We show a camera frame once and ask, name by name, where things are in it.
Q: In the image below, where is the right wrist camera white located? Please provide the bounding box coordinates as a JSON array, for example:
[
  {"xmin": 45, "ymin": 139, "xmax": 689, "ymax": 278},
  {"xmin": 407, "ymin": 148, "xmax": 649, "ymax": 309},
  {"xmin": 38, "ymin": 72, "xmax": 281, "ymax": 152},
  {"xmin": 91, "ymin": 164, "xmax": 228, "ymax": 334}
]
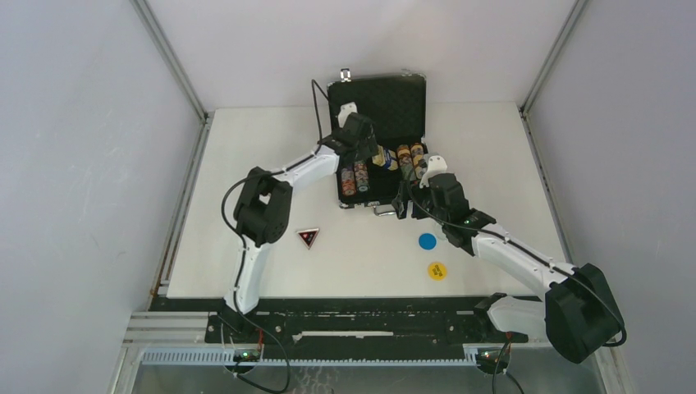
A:
[{"xmin": 418, "ymin": 153, "xmax": 448, "ymax": 189}]

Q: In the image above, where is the green chip row inner left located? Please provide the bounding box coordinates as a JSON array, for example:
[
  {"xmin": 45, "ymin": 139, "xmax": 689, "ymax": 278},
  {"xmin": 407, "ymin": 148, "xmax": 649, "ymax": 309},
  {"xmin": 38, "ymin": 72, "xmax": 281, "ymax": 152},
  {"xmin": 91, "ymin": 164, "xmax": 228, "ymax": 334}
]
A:
[{"xmin": 353, "ymin": 161, "xmax": 369, "ymax": 193}]

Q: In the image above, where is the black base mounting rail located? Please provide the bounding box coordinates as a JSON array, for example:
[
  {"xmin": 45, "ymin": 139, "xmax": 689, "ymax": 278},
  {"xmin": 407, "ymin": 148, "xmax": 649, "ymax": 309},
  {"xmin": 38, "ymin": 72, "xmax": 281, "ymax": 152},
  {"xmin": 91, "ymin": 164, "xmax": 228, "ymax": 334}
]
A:
[{"xmin": 150, "ymin": 296, "xmax": 528, "ymax": 361}]

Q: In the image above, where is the red white poker chip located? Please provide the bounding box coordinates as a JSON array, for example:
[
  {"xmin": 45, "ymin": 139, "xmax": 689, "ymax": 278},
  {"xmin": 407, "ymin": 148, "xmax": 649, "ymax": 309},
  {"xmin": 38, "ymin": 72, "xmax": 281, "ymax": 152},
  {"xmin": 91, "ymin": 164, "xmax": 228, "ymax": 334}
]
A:
[{"xmin": 341, "ymin": 179, "xmax": 357, "ymax": 197}]

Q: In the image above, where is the blue round button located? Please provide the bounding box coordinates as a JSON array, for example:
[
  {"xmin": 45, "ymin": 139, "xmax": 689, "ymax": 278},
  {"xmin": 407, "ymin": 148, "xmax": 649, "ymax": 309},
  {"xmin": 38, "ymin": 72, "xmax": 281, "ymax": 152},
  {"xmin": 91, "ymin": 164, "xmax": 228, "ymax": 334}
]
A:
[{"xmin": 418, "ymin": 233, "xmax": 437, "ymax": 250}]

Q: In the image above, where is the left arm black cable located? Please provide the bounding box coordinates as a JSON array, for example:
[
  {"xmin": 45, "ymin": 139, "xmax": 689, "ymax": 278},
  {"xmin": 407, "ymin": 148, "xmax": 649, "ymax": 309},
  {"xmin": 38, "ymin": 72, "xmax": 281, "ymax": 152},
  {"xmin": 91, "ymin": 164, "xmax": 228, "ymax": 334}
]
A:
[{"xmin": 220, "ymin": 79, "xmax": 332, "ymax": 394}]

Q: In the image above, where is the red black triangular button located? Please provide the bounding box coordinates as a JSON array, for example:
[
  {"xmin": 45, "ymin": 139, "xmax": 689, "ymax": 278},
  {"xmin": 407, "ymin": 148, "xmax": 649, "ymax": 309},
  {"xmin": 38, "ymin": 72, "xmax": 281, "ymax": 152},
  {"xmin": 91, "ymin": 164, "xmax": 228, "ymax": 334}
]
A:
[{"xmin": 296, "ymin": 227, "xmax": 320, "ymax": 250}]

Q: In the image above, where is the purple chip row far left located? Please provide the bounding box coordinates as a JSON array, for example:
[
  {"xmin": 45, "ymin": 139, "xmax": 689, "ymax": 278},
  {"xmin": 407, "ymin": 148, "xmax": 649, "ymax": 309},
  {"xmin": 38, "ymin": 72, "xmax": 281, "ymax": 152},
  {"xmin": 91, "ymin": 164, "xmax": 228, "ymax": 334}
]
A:
[{"xmin": 340, "ymin": 167, "xmax": 355, "ymax": 182}]

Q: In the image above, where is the playing card deck box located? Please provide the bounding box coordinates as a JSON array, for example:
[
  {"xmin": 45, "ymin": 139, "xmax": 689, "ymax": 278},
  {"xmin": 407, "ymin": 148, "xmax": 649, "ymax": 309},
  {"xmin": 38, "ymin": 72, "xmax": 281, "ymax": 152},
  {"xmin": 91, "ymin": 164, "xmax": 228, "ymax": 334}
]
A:
[{"xmin": 372, "ymin": 145, "xmax": 399, "ymax": 171}]

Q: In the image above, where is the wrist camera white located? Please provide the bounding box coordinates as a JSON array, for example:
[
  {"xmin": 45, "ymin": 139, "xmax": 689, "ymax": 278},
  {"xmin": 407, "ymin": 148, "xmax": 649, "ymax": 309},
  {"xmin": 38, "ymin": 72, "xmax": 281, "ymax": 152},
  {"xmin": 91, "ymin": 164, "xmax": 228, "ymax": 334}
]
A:
[
  {"xmin": 337, "ymin": 102, "xmax": 358, "ymax": 128},
  {"xmin": 418, "ymin": 153, "xmax": 448, "ymax": 189}
]

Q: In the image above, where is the yellow round button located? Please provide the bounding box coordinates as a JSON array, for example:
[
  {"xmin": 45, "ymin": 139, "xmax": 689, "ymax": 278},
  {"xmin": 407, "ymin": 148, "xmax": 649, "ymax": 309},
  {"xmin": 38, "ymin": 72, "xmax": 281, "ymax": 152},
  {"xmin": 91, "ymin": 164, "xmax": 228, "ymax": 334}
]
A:
[{"xmin": 428, "ymin": 262, "xmax": 447, "ymax": 281}]

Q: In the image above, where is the green orange chip row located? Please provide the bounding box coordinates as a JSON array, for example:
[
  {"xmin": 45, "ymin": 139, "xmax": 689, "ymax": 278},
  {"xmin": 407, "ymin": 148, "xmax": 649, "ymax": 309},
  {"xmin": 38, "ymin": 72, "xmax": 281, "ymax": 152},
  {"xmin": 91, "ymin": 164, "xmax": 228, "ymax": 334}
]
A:
[{"xmin": 396, "ymin": 144, "xmax": 416, "ymax": 181}]

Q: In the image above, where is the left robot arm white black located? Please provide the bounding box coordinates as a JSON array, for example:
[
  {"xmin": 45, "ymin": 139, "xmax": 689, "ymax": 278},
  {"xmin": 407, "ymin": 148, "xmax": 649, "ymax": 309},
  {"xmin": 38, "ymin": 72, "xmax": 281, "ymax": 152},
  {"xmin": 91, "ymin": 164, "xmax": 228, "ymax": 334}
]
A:
[{"xmin": 221, "ymin": 112, "xmax": 378, "ymax": 342}]

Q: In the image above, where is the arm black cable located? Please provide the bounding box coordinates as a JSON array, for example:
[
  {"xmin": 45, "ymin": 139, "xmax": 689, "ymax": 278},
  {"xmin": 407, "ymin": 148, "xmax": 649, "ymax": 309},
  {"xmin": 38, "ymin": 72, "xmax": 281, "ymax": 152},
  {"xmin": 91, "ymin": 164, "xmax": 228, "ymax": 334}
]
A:
[
  {"xmin": 405, "ymin": 179, "xmax": 628, "ymax": 348},
  {"xmin": 220, "ymin": 79, "xmax": 332, "ymax": 394}
]

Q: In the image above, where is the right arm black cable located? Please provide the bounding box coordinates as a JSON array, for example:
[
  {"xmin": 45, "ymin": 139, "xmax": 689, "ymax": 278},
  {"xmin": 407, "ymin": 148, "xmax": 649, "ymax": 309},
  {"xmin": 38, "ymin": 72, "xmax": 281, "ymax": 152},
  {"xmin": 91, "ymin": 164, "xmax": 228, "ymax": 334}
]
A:
[{"xmin": 405, "ymin": 179, "xmax": 628, "ymax": 348}]

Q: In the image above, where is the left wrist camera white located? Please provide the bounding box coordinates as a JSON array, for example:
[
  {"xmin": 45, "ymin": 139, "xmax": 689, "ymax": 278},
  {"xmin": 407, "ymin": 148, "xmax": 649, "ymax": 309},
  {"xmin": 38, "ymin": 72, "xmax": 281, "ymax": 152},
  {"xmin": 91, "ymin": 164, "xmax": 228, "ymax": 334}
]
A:
[{"xmin": 337, "ymin": 102, "xmax": 358, "ymax": 128}]

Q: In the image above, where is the yellow chip row far right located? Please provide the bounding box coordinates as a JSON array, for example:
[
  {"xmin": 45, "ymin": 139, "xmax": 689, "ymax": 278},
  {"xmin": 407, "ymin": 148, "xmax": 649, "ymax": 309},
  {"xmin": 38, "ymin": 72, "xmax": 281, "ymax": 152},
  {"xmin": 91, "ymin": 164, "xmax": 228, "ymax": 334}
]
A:
[{"xmin": 410, "ymin": 143, "xmax": 426, "ymax": 180}]

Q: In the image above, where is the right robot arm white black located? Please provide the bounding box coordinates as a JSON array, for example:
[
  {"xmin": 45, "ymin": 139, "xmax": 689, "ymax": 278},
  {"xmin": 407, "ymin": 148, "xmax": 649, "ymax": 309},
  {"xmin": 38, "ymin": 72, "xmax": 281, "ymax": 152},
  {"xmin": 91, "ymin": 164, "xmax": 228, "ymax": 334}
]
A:
[{"xmin": 392, "ymin": 172, "xmax": 628, "ymax": 364}]

